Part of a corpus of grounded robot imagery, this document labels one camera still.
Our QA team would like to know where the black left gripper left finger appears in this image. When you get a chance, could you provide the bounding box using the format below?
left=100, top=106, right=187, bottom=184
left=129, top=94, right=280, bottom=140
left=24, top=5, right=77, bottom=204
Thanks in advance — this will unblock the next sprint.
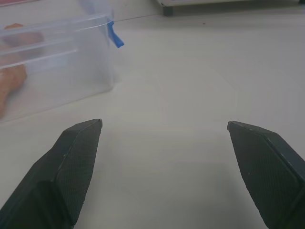
left=0, top=118, right=103, bottom=229

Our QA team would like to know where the blue container lid clasp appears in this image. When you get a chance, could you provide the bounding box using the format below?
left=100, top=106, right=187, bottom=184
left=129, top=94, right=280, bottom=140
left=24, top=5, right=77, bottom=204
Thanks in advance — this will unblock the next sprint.
left=107, top=21, right=125, bottom=49

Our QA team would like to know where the clear plastic storage box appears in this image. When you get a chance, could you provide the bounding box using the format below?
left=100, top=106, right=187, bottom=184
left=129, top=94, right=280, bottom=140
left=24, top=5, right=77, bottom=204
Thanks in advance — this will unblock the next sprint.
left=0, top=0, right=125, bottom=124

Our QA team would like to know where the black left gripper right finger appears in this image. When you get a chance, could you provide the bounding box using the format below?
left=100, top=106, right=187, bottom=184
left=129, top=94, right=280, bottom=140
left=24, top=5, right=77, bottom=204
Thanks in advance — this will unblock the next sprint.
left=227, top=120, right=305, bottom=229

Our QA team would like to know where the orange-brown bread piece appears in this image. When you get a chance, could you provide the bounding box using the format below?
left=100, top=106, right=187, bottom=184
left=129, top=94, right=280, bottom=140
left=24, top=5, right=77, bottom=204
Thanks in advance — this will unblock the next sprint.
left=0, top=64, right=28, bottom=117

